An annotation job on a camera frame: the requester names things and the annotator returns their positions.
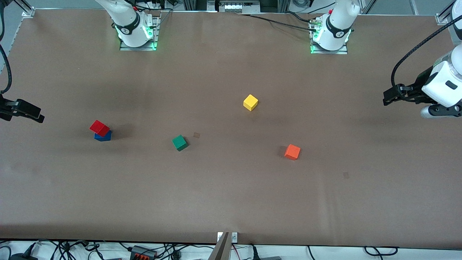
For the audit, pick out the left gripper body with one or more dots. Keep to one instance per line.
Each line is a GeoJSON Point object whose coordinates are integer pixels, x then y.
{"type": "Point", "coordinates": [415, 89]}

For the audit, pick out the white terminal block device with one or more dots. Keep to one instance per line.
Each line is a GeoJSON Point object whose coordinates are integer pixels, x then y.
{"type": "Point", "coordinates": [238, 7]}

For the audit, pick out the metal table corner bracket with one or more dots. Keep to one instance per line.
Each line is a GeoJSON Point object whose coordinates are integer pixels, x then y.
{"type": "Point", "coordinates": [29, 13]}
{"type": "Point", "coordinates": [443, 19]}

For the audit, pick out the orange wooden block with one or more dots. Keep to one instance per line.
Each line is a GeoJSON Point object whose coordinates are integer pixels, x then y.
{"type": "Point", "coordinates": [292, 152]}

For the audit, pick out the black plug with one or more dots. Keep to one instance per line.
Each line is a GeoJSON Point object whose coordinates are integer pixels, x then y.
{"type": "Point", "coordinates": [255, 254]}

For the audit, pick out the yellow wooden block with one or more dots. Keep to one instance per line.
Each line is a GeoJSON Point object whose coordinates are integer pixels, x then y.
{"type": "Point", "coordinates": [250, 102]}

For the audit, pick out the green wooden block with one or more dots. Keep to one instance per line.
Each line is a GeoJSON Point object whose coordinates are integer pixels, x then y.
{"type": "Point", "coordinates": [179, 143]}

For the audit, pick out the blue wooden block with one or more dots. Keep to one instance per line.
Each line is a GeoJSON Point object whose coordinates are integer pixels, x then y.
{"type": "Point", "coordinates": [105, 138]}

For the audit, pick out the grey camera stand post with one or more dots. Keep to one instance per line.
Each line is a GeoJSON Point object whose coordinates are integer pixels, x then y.
{"type": "Point", "coordinates": [221, 251]}

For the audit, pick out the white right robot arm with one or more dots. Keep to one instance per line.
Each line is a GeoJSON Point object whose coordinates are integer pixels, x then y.
{"type": "Point", "coordinates": [130, 32]}

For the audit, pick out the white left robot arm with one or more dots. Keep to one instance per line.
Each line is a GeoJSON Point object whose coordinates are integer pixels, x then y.
{"type": "Point", "coordinates": [335, 36]}

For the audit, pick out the red wooden block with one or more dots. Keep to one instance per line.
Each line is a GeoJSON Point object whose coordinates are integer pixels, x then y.
{"type": "Point", "coordinates": [99, 128]}

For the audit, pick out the brown table cover mat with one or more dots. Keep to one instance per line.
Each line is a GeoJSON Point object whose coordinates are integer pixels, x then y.
{"type": "Point", "coordinates": [231, 195]}

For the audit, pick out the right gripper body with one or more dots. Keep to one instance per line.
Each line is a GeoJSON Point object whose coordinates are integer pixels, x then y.
{"type": "Point", "coordinates": [7, 109]}

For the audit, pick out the black orange power strip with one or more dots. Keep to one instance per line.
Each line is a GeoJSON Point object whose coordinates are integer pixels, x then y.
{"type": "Point", "coordinates": [142, 252]}

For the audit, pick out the black power adapter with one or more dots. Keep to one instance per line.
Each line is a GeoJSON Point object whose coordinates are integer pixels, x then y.
{"type": "Point", "coordinates": [21, 257]}

